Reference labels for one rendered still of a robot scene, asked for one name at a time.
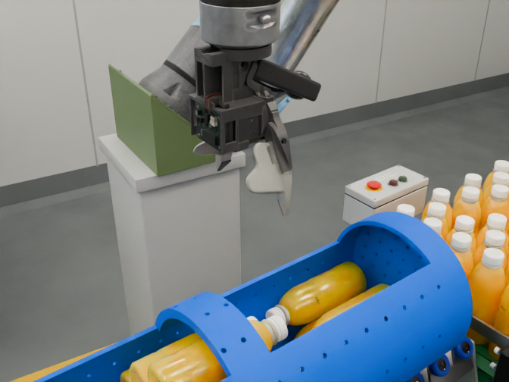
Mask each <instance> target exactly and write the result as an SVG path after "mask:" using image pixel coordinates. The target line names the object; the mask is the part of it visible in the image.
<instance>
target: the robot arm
mask: <svg viewBox="0 0 509 382"><path fill-rule="evenodd" d="M338 2H339V0H284V2H283V4H282V6H281V0H199V17H198V19H197V20H196V21H195V22H194V23H193V24H192V25H191V26H190V27H189V29H188V30H187V31H186V33H185V34H184V36H183V37H182V39H181V40H180V41H179V42H178V44H177V45H176V47H175V48H174V49H173V51H172V52H171V53H170V54H169V56H168V57H167V59H166V60H165V62H164V63H163V64H162V65H161V66H160V67H159V68H158V69H157V70H155V71H153V72H151V73H150V74H149V75H147V76H146V77H144V78H142V80H141V81H140V82H139V85H140V86H141V87H143V88H144V89H146V90H147V91H148V92H150V93H151V94H152V95H154V96H157V97H158V99H159V100H161V101H162V102H163V103H164V104H165V105H167V106H168V107H169V108H171V109H172V110H174V111H175V112H176V113H177V114H179V115H180V116H181V117H183V118H184V119H185V120H187V121H188V122H189V123H190V125H191V135H195V134H197V137H198V138H199V139H201V140H202V141H204V142H201V143H199V144H198V145H197V146H196V147H195V148H194V153H195V154H196V155H207V154H216V169H217V171H221V170H222V169H223V168H224V167H226V166H227V165H228V164H229V163H230V162H231V156H232V153H233V152H240V151H242V150H245V149H249V144H251V143H254V142H259V141H261V140H264V139H265V142H259V143H257V144H255V145H254V148H253V156H254V160H255V168H254V170H253V171H252V172H251V173H250V174H249V175H248V176H247V178H246V184H247V187H248V189H249V190H250V191H251V192H252V193H277V198H278V199H277V200H278V203H279V206H280V209H281V212H282V214H283V216H284V215H287V214H288V213H289V207H290V199H291V190H292V156H291V149H290V144H289V138H288V135H287V132H286V128H285V127H284V125H283V122H282V121H281V119H280V116H279V114H280V113H281V112H282V111H283V109H284V108H285V107H286V106H287V105H288V104H289V103H290V102H291V100H292V99H295V100H301V99H308V100H310V101H312V102H314V101H316V99H317V97H318V94H319V92H320V89H321V84H320V83H318V82H316V81H314V80H312V79H311V78H310V76H309V75H308V74H306V73H305V72H304V71H300V70H296V68H297V66H298V64H299V63H300V61H301V59H302V58H303V57H304V55H305V53H306V52H307V50H308V49H309V47H310V46H311V44H312V42H313V41H314V39H315V38H316V36H317V34H318V33H319V32H320V30H321V28H322V27H323V25H324V24H325V22H326V20H327V19H328V17H329V16H330V15H331V13H332V11H333V9H334V8H335V6H336V5H337V3H338Z"/></svg>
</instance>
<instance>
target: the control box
mask: <svg viewBox="0 0 509 382"><path fill-rule="evenodd" d="M392 172H393V173H395V174H393V175H391V173H392ZM388 174H390V176H389V175H388ZM386 175H387V176H386ZM401 175H404V176H406V177H407V179H408V180H407V181H405V182H402V181H400V180H398V177H399V176H401ZM388 176H389V177H388ZM381 177H383V179H382V178H381ZM385 177H386V178H385ZM377 178H378V179H377ZM391 179H394V180H397V181H398V185H396V186H392V185H390V184H389V181H390V180H391ZM371 180H375V181H378V182H380V183H381V184H382V186H381V187H380V188H378V189H371V188H370V187H368V186H367V182H369V181H371ZM428 181H429V178H427V177H425V176H423V175H420V174H418V173H416V172H414V171H411V170H409V169H407V168H404V167H402V166H401V165H397V166H394V167H393V168H390V169H387V170H385V171H382V172H379V173H378V174H374V175H372V176H370V177H367V178H364V179H363V180H359V181H357V182H355V183H352V184H349V185H347V186H345V201H344V210H343V220H344V221H345V222H347V223H349V224H350V225H352V224H354V223H356V222H359V221H361V220H363V219H365V218H368V217H369V216H371V215H373V214H377V213H380V212H384V211H395V212H397V207H398V206H399V205H402V204H407V205H412V206H413V207H414V208H415V212H414V216H415V215H417V214H419V213H421V212H423V209H424V204H425V198H426V190H427V185H428Z"/></svg>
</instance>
